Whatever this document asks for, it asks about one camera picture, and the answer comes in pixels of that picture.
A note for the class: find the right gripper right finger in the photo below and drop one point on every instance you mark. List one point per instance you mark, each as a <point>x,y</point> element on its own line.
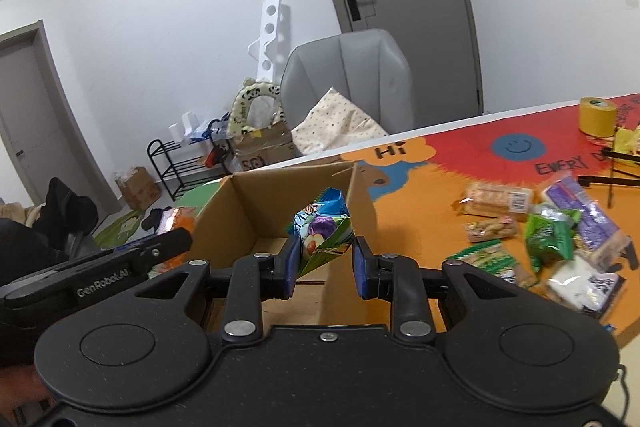
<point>398,281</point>

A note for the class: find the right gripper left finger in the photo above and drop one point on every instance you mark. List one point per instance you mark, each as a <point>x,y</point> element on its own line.
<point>257,278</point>

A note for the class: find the colourful fruit snack bag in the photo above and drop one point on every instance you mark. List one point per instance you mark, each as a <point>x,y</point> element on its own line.
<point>324,229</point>

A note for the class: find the green white snack pack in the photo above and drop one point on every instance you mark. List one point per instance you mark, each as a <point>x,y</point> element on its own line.
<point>493,258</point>

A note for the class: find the long biscuit bar pack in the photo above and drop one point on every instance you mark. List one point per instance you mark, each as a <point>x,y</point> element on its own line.
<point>492,200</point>

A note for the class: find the small peanut snack pack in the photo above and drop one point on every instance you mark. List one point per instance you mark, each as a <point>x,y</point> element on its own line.
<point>503,227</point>

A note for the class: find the green crinkled snack bag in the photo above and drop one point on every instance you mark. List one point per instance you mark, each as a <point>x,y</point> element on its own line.
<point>549,235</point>

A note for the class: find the white black cookie pack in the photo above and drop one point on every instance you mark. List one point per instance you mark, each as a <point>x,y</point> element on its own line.
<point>579,286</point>

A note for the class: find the purple cracker package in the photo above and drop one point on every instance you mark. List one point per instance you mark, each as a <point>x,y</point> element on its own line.
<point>598,236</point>

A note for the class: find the left hand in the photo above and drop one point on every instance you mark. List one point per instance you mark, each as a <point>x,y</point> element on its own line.
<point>20,385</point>

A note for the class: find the brown cardboard box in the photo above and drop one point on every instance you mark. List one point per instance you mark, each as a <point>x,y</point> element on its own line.
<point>249,214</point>

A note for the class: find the cardboard box on floor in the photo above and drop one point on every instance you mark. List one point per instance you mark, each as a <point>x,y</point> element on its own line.
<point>264,147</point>

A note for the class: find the black shoe rack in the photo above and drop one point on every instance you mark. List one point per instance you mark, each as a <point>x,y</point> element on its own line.
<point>199,159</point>

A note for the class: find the small brown floor box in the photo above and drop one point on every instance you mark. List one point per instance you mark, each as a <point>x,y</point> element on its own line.
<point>138,188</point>

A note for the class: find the panda print neck pillow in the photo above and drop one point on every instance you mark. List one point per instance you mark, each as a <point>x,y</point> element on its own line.
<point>268,114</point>

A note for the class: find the dotted cream cushion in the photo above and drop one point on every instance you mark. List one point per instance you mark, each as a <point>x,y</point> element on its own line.
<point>334,122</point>

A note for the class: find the grey padded chair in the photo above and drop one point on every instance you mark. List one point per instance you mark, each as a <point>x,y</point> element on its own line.
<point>366,67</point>

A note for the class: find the white perforated board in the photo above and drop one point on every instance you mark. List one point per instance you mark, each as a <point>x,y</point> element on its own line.
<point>264,49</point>

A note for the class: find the yellow tape roll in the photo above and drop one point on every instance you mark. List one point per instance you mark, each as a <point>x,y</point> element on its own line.
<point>597,117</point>

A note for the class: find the yellow crinkled wrapper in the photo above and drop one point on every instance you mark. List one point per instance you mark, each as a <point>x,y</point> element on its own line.
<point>627,141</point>

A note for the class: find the black wire rack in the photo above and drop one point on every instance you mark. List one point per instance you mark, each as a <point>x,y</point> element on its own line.
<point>623,170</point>

